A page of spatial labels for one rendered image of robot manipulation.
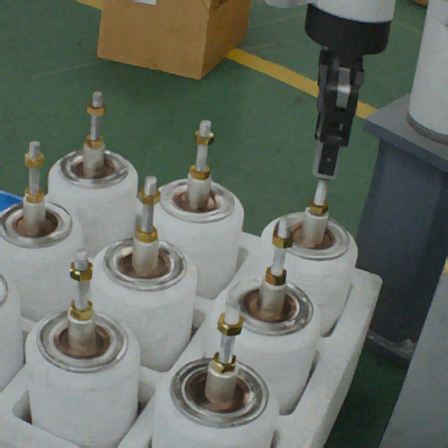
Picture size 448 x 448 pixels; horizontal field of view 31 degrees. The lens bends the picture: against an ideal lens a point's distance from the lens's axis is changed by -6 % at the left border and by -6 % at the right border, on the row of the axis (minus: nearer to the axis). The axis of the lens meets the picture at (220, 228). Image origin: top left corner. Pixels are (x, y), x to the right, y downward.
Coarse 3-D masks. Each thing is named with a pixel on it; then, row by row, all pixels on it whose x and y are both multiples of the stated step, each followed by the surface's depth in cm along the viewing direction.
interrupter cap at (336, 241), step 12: (288, 216) 84; (300, 216) 85; (276, 228) 82; (300, 228) 83; (336, 228) 84; (300, 240) 82; (324, 240) 82; (336, 240) 82; (348, 240) 82; (288, 252) 80; (300, 252) 79; (312, 252) 80; (324, 252) 80; (336, 252) 80
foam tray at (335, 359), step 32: (256, 256) 91; (352, 288) 89; (192, 320) 84; (352, 320) 84; (192, 352) 77; (320, 352) 80; (352, 352) 80; (320, 384) 76; (0, 416) 67; (288, 416) 72; (320, 416) 72
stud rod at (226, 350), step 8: (232, 304) 59; (232, 312) 58; (224, 320) 59; (232, 320) 59; (224, 336) 60; (224, 344) 60; (232, 344) 60; (224, 352) 61; (232, 352) 61; (224, 360) 61
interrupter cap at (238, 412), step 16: (192, 368) 65; (208, 368) 65; (240, 368) 66; (176, 384) 64; (192, 384) 64; (240, 384) 65; (256, 384) 65; (176, 400) 62; (192, 400) 62; (208, 400) 63; (240, 400) 63; (256, 400) 63; (192, 416) 61; (208, 416) 61; (224, 416) 61; (240, 416) 62; (256, 416) 62
